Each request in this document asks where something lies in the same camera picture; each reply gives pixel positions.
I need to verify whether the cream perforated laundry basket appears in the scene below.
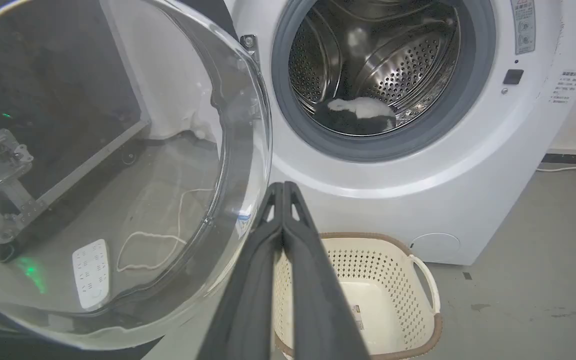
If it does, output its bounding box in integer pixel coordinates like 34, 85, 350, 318
272, 232, 444, 360

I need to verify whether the white cable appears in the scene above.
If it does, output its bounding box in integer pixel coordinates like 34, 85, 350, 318
536, 156, 576, 173

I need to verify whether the black panel with metal frame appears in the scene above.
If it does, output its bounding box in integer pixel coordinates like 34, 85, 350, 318
0, 0, 152, 261

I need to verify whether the white front-load washing machine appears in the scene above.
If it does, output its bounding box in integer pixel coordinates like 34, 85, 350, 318
223, 0, 576, 266

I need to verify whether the black and white garment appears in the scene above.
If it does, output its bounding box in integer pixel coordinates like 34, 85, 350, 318
314, 96, 398, 136

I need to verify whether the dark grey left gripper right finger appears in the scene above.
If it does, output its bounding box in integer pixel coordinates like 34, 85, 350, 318
283, 181, 372, 360

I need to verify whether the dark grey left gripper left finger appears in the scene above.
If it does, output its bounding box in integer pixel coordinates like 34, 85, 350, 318
196, 182, 285, 360

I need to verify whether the white warning label sticker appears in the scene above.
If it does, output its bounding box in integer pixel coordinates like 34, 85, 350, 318
511, 0, 537, 56

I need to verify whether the white power strip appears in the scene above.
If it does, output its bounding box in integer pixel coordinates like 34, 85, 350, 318
71, 238, 111, 311

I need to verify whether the transparent round washer door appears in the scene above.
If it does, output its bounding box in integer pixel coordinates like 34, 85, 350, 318
0, 0, 274, 351

